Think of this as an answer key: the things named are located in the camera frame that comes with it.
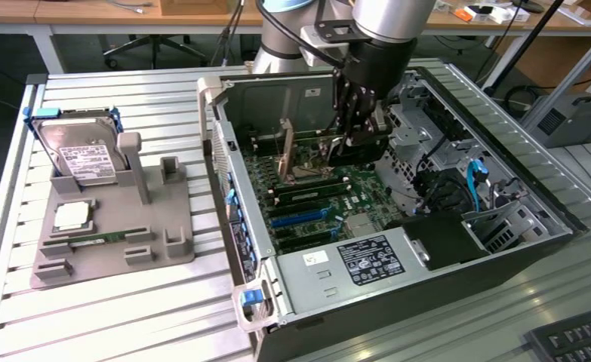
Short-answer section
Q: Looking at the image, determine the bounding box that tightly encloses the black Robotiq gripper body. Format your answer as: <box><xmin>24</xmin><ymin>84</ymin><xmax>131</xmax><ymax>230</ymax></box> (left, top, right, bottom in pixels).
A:
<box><xmin>343</xmin><ymin>36</ymin><xmax>420</xmax><ymax>100</ymax></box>

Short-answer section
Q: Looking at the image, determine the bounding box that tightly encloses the graphics card with metal bracket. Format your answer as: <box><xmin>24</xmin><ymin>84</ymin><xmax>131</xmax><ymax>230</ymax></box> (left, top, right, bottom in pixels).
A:
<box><xmin>278</xmin><ymin>117</ymin><xmax>391</xmax><ymax>186</ymax></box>

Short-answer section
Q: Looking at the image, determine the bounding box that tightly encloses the silver disk bay cage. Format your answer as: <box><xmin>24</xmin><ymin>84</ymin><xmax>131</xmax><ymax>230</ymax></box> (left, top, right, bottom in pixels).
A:
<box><xmin>375</xmin><ymin>73</ymin><xmax>482</xmax><ymax>189</ymax></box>

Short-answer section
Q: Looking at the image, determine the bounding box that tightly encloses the CPU socket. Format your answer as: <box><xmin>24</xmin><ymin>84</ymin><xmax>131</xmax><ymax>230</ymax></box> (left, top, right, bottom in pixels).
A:
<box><xmin>294</xmin><ymin>165</ymin><xmax>330</xmax><ymax>183</ymax></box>

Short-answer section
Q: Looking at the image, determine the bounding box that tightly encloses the green motherboard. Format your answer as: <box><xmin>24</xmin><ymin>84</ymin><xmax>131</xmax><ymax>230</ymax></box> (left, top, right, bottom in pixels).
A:
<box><xmin>242</xmin><ymin>126</ymin><xmax>411</xmax><ymax>256</ymax></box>

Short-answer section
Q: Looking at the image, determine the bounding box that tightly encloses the black labelled RAM stick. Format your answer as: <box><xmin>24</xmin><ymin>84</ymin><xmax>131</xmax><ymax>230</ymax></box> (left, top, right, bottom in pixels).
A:
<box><xmin>274</xmin><ymin>183</ymin><xmax>352</xmax><ymax>207</ymax></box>

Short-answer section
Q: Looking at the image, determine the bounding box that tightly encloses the small black white device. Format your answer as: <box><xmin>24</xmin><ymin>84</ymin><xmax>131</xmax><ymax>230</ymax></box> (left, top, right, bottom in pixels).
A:
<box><xmin>463</xmin><ymin>4</ymin><xmax>495</xmax><ymax>18</ymax></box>

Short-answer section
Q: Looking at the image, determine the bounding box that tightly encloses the silver finned chipset heatsink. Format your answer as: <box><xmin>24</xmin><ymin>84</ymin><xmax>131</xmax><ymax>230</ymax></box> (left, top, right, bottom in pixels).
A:
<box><xmin>346</xmin><ymin>214</ymin><xmax>380</xmax><ymax>233</ymax></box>

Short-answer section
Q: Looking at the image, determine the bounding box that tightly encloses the long black expansion slot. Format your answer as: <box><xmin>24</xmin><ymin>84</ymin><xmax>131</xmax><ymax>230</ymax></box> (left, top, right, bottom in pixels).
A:
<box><xmin>276</xmin><ymin>229</ymin><xmax>338</xmax><ymax>246</ymax></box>
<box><xmin>266</xmin><ymin>200</ymin><xmax>330</xmax><ymax>219</ymax></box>
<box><xmin>278</xmin><ymin>238</ymin><xmax>343</xmax><ymax>254</ymax></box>

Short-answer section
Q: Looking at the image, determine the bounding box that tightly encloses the blue expansion slot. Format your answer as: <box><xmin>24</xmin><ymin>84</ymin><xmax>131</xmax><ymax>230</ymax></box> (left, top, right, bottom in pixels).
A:
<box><xmin>270</xmin><ymin>209</ymin><xmax>335</xmax><ymax>229</ymax></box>

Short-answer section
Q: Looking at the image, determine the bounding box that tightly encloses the white cardboard box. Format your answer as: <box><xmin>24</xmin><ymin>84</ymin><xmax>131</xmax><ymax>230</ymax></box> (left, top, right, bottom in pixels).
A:
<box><xmin>486</xmin><ymin>7</ymin><xmax>531</xmax><ymax>26</ymax></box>

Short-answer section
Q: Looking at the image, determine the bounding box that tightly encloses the black tripod pole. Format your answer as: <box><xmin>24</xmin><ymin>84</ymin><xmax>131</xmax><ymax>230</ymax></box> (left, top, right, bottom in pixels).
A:
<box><xmin>480</xmin><ymin>0</ymin><xmax>567</xmax><ymax>95</ymax></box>

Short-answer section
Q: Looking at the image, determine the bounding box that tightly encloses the black plastic shroud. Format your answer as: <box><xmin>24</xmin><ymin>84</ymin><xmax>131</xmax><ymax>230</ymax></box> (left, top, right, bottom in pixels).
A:
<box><xmin>400</xmin><ymin>211</ymin><xmax>491</xmax><ymax>272</ymax></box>

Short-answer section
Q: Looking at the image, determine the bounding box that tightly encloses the brown wooden box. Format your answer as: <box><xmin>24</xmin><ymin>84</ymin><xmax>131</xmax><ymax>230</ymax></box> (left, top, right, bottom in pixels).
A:
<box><xmin>159</xmin><ymin>0</ymin><xmax>240</xmax><ymax>17</ymax></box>

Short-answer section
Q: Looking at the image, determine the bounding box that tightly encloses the grey box on floor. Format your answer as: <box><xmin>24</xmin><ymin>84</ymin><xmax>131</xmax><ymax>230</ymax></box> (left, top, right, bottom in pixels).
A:
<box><xmin>551</xmin><ymin>41</ymin><xmax>591</xmax><ymax>127</ymax></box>

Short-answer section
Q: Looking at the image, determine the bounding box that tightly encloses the grey computer tower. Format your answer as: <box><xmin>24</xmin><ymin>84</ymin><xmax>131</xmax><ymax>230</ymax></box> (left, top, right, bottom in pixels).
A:
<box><xmin>519</xmin><ymin>91</ymin><xmax>591</xmax><ymax>149</ymax></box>

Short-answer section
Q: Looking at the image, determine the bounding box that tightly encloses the black office chair base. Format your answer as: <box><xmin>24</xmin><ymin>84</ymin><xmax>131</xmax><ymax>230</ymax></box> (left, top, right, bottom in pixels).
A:
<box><xmin>101</xmin><ymin>34</ymin><xmax>210</xmax><ymax>69</ymax></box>

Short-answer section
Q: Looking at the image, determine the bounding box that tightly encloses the grey power supply unit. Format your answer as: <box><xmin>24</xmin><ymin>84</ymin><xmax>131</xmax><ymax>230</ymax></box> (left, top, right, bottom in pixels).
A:
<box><xmin>263</xmin><ymin>227</ymin><xmax>432</xmax><ymax>318</ymax></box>

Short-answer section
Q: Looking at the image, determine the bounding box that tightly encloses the black open PC case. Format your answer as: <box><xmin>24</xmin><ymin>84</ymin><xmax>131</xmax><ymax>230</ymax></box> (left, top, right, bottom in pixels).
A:
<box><xmin>201</xmin><ymin>66</ymin><xmax>591</xmax><ymax>362</ymax></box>

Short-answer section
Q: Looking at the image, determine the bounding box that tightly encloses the blue case latch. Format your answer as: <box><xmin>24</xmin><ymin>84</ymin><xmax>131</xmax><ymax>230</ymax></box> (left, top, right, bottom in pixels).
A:
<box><xmin>240</xmin><ymin>288</ymin><xmax>267</xmax><ymax>307</ymax></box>

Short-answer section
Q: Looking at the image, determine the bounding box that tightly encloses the grey plastic parts rack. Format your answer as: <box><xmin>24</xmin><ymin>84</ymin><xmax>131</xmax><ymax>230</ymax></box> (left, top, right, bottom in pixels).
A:
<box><xmin>31</xmin><ymin>130</ymin><xmax>195</xmax><ymax>291</ymax></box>

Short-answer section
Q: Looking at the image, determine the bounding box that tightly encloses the hard disk with blue caddy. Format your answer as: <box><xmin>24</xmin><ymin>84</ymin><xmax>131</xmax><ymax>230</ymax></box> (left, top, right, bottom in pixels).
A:
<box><xmin>23</xmin><ymin>106</ymin><xmax>131</xmax><ymax>189</ymax></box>

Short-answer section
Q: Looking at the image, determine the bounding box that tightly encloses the green RAM stick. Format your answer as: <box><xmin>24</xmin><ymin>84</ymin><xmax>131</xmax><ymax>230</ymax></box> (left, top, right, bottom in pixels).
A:
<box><xmin>68</xmin><ymin>231</ymin><xmax>128</xmax><ymax>248</ymax></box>

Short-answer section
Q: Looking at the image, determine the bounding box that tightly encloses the silver CPU chip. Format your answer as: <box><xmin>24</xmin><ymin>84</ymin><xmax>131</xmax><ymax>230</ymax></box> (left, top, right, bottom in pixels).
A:
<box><xmin>52</xmin><ymin>202</ymin><xmax>95</xmax><ymax>232</ymax></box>

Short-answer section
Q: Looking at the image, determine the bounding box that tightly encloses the black keyboard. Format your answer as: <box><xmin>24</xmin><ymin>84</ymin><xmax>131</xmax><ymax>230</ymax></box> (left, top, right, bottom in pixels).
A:
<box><xmin>523</xmin><ymin>301</ymin><xmax>591</xmax><ymax>362</ymax></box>

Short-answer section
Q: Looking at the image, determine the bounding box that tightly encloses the grey wrist camera housing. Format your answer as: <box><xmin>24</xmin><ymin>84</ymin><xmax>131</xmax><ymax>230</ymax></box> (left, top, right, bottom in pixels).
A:
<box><xmin>298</xmin><ymin>20</ymin><xmax>372</xmax><ymax>68</ymax></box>

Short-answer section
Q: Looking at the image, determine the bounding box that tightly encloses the wooden desk white frame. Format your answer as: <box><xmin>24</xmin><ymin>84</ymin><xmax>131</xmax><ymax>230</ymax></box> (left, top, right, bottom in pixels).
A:
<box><xmin>0</xmin><ymin>0</ymin><xmax>264</xmax><ymax>75</ymax></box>
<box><xmin>424</xmin><ymin>0</ymin><xmax>591</xmax><ymax>90</ymax></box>

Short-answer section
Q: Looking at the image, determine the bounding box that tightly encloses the black drive wire bundle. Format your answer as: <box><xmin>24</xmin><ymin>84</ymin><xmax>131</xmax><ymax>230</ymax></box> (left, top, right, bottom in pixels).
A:
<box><xmin>414</xmin><ymin>131</ymin><xmax>472</xmax><ymax>216</ymax></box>

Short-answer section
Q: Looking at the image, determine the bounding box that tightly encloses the blue flat wire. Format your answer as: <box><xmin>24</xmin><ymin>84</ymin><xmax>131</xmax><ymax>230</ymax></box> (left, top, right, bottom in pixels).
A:
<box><xmin>468</xmin><ymin>158</ymin><xmax>491</xmax><ymax>213</ymax></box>

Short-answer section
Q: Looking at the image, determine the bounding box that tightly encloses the grey case corner bracket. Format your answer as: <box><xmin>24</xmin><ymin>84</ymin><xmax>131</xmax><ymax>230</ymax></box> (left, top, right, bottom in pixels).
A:
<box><xmin>231</xmin><ymin>278</ymin><xmax>280</xmax><ymax>333</ymax></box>
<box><xmin>196</xmin><ymin>76</ymin><xmax>236</xmax><ymax>144</ymax></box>

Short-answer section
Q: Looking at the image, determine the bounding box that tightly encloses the black hanging cable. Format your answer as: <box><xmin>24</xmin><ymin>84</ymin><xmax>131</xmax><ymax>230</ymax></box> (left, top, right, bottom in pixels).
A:
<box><xmin>208</xmin><ymin>0</ymin><xmax>248</xmax><ymax>69</ymax></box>

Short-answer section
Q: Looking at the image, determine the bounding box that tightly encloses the silver vented metal bracket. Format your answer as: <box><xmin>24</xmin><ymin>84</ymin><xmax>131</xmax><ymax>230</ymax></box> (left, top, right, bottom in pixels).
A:
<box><xmin>462</xmin><ymin>199</ymin><xmax>551</xmax><ymax>254</ymax></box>

